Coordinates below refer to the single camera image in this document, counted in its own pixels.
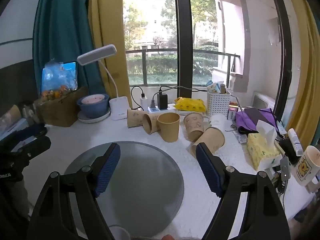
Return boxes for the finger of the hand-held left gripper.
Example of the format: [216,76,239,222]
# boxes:
[17,124,48,143]
[10,135,52,166]

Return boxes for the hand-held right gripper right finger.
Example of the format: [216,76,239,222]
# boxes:
[195,142,292,240]

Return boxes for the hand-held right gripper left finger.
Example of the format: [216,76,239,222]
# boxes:
[26,142,122,240]

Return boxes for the printed brown paper cup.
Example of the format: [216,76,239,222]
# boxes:
[127,109,145,128]
[183,112,205,142]

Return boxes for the white paper cup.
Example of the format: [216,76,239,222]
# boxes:
[208,114,227,130]

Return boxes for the plain brown paper cup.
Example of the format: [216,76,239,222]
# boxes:
[157,112,180,143]

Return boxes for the white and blue box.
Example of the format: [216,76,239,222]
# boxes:
[0,118,28,142]

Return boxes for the cardboard box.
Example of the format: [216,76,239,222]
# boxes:
[34,86,88,127]

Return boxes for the round grey glass turntable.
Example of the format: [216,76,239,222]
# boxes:
[64,141,185,238]

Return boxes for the white plate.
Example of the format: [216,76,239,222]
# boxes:
[77,107,111,123]

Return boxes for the yellow tissue box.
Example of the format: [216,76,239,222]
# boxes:
[246,120,283,171]

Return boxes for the plastic bag of oranges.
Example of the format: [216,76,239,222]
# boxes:
[41,59,78,100]

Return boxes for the purple bag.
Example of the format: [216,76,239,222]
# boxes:
[235,107,278,135]

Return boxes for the blue bowl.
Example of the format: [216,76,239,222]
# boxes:
[76,94,110,119]

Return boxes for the white desk lamp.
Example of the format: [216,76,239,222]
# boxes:
[76,44,130,121]

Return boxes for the small colourful box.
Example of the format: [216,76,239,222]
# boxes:
[227,102,241,120]

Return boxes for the white plastic basket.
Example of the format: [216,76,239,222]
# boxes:
[207,90,231,117]

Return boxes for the yellow wet wipes pack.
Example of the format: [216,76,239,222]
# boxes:
[174,97,207,112]

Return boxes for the white power strip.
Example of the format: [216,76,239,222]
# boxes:
[147,104,176,113]

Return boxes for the small cartons in basket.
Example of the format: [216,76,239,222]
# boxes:
[206,80,227,95]

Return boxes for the black charger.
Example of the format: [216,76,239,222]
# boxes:
[157,94,168,110]

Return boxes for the white outdoor unit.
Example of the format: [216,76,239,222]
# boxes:
[252,91,276,111]

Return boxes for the white tube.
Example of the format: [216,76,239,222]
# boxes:
[287,128,304,156]

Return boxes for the white mug with bear print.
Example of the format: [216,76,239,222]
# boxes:
[291,145,320,187]

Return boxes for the teal curtain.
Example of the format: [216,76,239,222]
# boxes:
[32,0,106,98]

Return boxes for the balcony railing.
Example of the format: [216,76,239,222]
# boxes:
[125,48,241,86]

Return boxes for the yellow curtain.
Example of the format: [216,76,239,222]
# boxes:
[87,0,133,105]
[282,0,320,151]

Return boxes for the cable with inline switch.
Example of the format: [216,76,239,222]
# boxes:
[274,156,291,196]

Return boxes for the black cable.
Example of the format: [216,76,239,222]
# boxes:
[152,86,208,103]
[131,86,145,110]

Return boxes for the black window frame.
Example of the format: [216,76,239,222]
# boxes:
[174,0,195,105]

